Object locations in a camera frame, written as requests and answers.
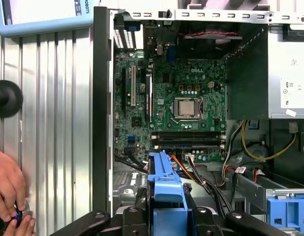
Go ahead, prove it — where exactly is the black wire bundle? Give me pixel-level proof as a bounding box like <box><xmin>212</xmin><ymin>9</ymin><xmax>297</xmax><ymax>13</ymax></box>
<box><xmin>187</xmin><ymin>157</ymin><xmax>235</xmax><ymax>218</ymax></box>

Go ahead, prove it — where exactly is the silver CPU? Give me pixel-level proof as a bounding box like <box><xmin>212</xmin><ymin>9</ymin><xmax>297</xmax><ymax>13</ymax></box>
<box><xmin>179</xmin><ymin>100</ymin><xmax>197</xmax><ymax>117</ymax></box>

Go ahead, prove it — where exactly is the person's right hand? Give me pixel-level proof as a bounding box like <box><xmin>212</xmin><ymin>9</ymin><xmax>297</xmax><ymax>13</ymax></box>
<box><xmin>2</xmin><ymin>216</ymin><xmax>36</xmax><ymax>236</ymax></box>

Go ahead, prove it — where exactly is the red twisted fan wire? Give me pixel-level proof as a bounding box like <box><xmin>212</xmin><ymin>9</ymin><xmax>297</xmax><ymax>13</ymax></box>
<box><xmin>176</xmin><ymin>30</ymin><xmax>243</xmax><ymax>58</ymax></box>

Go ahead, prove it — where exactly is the person's left hand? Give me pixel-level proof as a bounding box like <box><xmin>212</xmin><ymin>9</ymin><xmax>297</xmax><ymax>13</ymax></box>
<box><xmin>0</xmin><ymin>147</ymin><xmax>30</xmax><ymax>221</ymax></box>

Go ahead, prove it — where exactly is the grey metal drive cage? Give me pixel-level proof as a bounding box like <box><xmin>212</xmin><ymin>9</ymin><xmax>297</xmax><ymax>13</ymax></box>
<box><xmin>234</xmin><ymin>169</ymin><xmax>304</xmax><ymax>236</ymax></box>

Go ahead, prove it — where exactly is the hard disk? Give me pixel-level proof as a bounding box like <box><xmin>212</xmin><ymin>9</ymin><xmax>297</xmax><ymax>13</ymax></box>
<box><xmin>136</xmin><ymin>150</ymin><xmax>193</xmax><ymax>236</ymax></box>

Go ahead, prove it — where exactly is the blue drive cage latch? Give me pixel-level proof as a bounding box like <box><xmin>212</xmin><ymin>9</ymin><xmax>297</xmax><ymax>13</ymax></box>
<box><xmin>266</xmin><ymin>196</ymin><xmax>304</xmax><ymax>234</ymax></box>

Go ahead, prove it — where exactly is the orange wire bundle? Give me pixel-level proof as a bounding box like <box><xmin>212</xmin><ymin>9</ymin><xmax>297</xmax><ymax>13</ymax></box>
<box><xmin>169</xmin><ymin>154</ymin><xmax>207</xmax><ymax>186</ymax></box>

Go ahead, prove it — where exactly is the black open PC case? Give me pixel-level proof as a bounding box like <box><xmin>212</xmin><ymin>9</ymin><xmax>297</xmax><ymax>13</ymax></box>
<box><xmin>92</xmin><ymin>6</ymin><xmax>304</xmax><ymax>236</ymax></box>

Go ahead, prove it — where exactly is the black expansion slot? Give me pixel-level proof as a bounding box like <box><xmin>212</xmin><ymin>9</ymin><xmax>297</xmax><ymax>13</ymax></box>
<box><xmin>121</xmin><ymin>67</ymin><xmax>127</xmax><ymax>118</ymax></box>

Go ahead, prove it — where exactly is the black case fan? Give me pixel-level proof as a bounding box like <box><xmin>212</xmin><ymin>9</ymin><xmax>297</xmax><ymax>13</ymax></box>
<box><xmin>176</xmin><ymin>22</ymin><xmax>243</xmax><ymax>59</ymax></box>

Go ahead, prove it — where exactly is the tan expansion slot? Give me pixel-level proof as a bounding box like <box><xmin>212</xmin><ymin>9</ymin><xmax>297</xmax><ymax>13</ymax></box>
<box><xmin>130</xmin><ymin>65</ymin><xmax>137</xmax><ymax>107</ymax></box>

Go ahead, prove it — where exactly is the black RAM slot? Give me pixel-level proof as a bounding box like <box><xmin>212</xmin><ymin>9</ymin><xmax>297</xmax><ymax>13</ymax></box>
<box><xmin>152</xmin><ymin>131</ymin><xmax>224</xmax><ymax>141</ymax></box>
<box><xmin>152</xmin><ymin>140</ymin><xmax>224</xmax><ymax>153</ymax></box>

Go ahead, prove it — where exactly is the pale blue teach pendant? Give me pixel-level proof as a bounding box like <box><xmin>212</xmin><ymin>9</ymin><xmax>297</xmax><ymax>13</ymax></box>
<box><xmin>0</xmin><ymin>0</ymin><xmax>95</xmax><ymax>38</ymax></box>

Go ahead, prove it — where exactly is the yellow wire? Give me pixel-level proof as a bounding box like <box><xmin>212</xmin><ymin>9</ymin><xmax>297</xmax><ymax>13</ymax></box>
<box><xmin>241</xmin><ymin>119</ymin><xmax>297</xmax><ymax>162</ymax></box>

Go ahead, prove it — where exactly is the CPU socket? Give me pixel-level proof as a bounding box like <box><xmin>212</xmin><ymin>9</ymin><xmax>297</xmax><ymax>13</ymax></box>
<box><xmin>173</xmin><ymin>97</ymin><xmax>208</xmax><ymax>122</ymax></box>

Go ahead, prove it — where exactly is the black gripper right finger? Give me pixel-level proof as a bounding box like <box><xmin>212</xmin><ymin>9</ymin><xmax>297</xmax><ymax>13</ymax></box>
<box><xmin>190</xmin><ymin>206</ymin><xmax>289</xmax><ymax>236</ymax></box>

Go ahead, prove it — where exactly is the green motherboard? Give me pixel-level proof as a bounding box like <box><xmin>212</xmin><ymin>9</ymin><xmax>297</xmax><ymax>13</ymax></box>
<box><xmin>114</xmin><ymin>50</ymin><xmax>228</xmax><ymax>164</ymax></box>

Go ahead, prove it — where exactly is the round black tool blue ring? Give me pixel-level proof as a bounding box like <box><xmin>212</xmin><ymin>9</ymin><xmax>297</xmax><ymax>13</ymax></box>
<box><xmin>0</xmin><ymin>199</ymin><xmax>32</xmax><ymax>232</ymax></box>

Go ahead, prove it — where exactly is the black round mount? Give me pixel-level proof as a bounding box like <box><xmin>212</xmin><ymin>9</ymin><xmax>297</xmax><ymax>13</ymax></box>
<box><xmin>0</xmin><ymin>80</ymin><xmax>24</xmax><ymax>118</ymax></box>

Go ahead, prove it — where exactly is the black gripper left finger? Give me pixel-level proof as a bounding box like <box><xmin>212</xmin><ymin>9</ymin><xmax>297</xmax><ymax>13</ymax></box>
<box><xmin>50</xmin><ymin>206</ymin><xmax>151</xmax><ymax>236</ymax></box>

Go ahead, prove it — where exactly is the grey power supply unit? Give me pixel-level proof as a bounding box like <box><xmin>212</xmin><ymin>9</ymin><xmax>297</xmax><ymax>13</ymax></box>
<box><xmin>267</xmin><ymin>24</ymin><xmax>304</xmax><ymax>120</ymax></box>

